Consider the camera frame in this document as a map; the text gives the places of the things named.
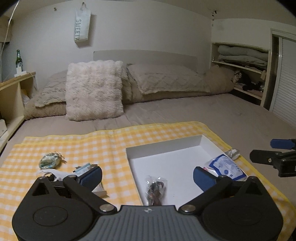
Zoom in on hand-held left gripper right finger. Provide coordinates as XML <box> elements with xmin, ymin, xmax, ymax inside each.
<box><xmin>179</xmin><ymin>166</ymin><xmax>272</xmax><ymax>213</ymax></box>

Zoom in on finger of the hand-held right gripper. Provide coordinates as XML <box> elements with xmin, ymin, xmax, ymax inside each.
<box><xmin>250</xmin><ymin>149</ymin><xmax>283</xmax><ymax>165</ymax></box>
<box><xmin>270</xmin><ymin>138</ymin><xmax>296</xmax><ymax>150</ymax></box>

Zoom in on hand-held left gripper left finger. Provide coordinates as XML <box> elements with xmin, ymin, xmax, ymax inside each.
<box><xmin>24</xmin><ymin>166</ymin><xmax>117</xmax><ymax>214</ymax></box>

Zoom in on white cardboard box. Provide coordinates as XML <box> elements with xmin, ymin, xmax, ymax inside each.
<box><xmin>125</xmin><ymin>134</ymin><xmax>249</xmax><ymax>207</ymax></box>

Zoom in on blue floral satin pouch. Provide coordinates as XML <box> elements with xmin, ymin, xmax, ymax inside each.
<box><xmin>39</xmin><ymin>152</ymin><xmax>67</xmax><ymax>169</ymax></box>

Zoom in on blue and white plastic packet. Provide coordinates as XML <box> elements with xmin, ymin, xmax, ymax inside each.
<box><xmin>205</xmin><ymin>154</ymin><xmax>248</xmax><ymax>183</ymax></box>

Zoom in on silver foil packet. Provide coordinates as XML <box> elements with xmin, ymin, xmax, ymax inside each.
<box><xmin>225</xmin><ymin>148</ymin><xmax>241</xmax><ymax>161</ymax></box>

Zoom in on yellow checked cloth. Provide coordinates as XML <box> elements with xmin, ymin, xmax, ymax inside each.
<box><xmin>0</xmin><ymin>121</ymin><xmax>293</xmax><ymax>241</ymax></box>

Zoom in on crumpled white wrapper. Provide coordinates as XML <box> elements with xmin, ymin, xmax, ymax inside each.
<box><xmin>38</xmin><ymin>169</ymin><xmax>63</xmax><ymax>182</ymax></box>

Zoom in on clear packet with dark item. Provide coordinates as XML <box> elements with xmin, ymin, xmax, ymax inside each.
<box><xmin>144</xmin><ymin>175</ymin><xmax>167</xmax><ymax>207</ymax></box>

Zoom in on white louvred closet door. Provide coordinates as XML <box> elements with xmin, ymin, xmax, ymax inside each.
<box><xmin>269</xmin><ymin>29</ymin><xmax>296</xmax><ymax>127</ymax></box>

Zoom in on dark clothes pile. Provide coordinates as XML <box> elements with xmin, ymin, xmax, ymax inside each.
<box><xmin>232</xmin><ymin>70</ymin><xmax>264</xmax><ymax>91</ymax></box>

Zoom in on rolled beige duvet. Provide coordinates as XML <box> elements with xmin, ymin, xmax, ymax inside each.
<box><xmin>24</xmin><ymin>65</ymin><xmax>235</xmax><ymax>120</ymax></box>

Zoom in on fluffy white pillow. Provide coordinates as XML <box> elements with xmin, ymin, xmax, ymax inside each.
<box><xmin>65</xmin><ymin>60</ymin><xmax>125</xmax><ymax>121</ymax></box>

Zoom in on small quilted beige pillow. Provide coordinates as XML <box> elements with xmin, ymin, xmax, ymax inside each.
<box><xmin>35</xmin><ymin>70</ymin><xmax>70</xmax><ymax>108</ymax></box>

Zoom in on folded grey blankets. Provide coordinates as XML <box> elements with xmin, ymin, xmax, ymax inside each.
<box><xmin>217</xmin><ymin>45</ymin><xmax>269</xmax><ymax>69</ymax></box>

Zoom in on large quilted beige pillow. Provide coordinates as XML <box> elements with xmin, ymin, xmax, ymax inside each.
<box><xmin>126</xmin><ymin>64</ymin><xmax>210</xmax><ymax>95</ymax></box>

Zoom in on wooden bedside shelf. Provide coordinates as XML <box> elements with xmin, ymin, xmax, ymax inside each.
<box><xmin>0</xmin><ymin>71</ymin><xmax>36</xmax><ymax>153</ymax></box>

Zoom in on grey headboard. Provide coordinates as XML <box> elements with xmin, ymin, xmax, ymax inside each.
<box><xmin>93</xmin><ymin>50</ymin><xmax>199</xmax><ymax>73</ymax></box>

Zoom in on green glass bottle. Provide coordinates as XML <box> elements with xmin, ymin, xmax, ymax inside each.
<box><xmin>15</xmin><ymin>49</ymin><xmax>23</xmax><ymax>70</ymax></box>

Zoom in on white hanging tote bag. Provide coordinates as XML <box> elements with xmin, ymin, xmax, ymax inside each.
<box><xmin>74</xmin><ymin>2</ymin><xmax>91</xmax><ymax>44</ymax></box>

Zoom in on cream wall shelf unit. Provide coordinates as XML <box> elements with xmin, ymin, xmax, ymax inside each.
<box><xmin>210</xmin><ymin>42</ymin><xmax>271</xmax><ymax>107</ymax></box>

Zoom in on white charging cable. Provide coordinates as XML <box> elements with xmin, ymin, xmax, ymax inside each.
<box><xmin>27</xmin><ymin>72</ymin><xmax>38</xmax><ymax>90</ymax></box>

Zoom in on long white wall cable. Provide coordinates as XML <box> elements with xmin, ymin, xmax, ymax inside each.
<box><xmin>0</xmin><ymin>0</ymin><xmax>19</xmax><ymax>61</ymax></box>

